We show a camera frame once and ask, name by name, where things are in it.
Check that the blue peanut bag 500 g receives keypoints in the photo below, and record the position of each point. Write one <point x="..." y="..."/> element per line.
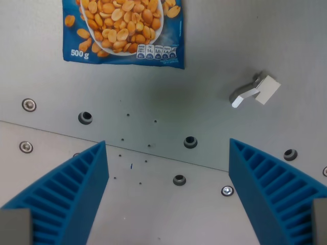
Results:
<point x="122" y="30"/>

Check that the silver washer screw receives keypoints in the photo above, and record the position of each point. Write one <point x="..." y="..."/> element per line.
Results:
<point x="227" y="191"/>
<point x="28" y="104"/>
<point x="325" y="171"/>
<point x="26" y="147"/>

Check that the small white metal bracket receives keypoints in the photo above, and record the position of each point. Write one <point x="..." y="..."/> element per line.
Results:
<point x="256" y="89"/>

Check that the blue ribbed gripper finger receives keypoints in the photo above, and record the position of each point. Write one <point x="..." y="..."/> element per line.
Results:
<point x="270" y="189"/>
<point x="69" y="194"/>

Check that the grey rubber grommet hole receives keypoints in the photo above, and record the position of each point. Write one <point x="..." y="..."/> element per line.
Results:
<point x="190" y="142"/>
<point x="76" y="155"/>
<point x="179" y="180"/>
<point x="85" y="118"/>
<point x="290" y="154"/>

